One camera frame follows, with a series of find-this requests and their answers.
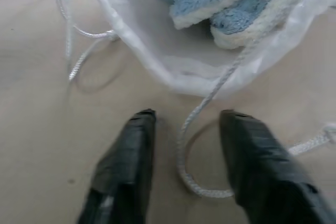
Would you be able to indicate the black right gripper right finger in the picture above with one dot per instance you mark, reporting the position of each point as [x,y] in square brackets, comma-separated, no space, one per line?
[260,166]

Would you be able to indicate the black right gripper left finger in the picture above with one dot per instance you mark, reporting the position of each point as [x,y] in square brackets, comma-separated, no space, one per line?
[126,161]

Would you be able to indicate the blue and white fluffy towel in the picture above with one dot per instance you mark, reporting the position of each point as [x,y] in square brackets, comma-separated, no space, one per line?
[210,1]

